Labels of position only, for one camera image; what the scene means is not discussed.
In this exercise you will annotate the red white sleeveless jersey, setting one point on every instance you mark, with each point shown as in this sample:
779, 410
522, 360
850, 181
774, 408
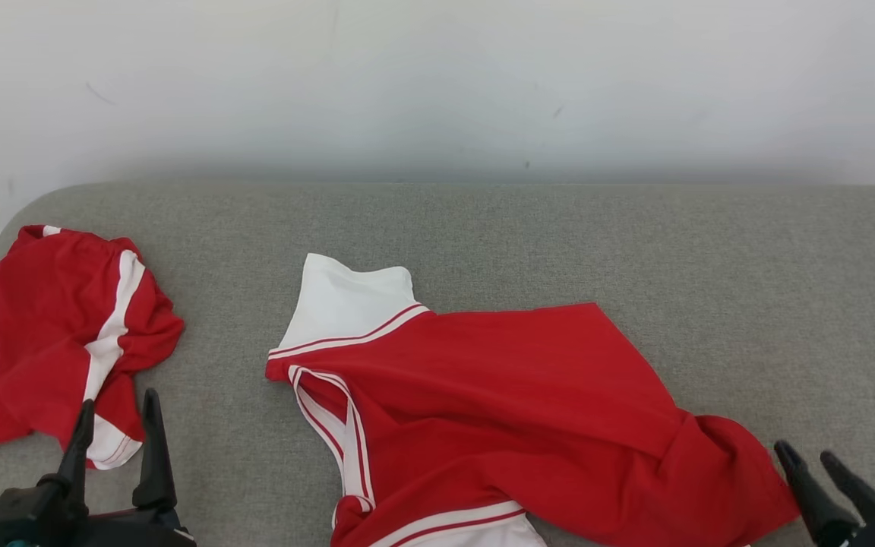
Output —
521, 395

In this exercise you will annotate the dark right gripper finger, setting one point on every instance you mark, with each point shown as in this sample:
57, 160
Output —
859, 497
825, 520

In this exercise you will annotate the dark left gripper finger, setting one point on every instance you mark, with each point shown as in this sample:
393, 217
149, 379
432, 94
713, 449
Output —
80, 456
154, 471

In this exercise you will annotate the red shorts with white stripe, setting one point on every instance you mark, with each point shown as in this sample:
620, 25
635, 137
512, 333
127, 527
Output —
35, 327

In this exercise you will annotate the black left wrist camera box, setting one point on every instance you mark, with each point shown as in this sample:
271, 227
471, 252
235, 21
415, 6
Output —
27, 516

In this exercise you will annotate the teal left camera connector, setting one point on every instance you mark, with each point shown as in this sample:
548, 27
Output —
18, 543

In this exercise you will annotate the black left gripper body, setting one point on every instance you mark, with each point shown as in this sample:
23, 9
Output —
134, 532

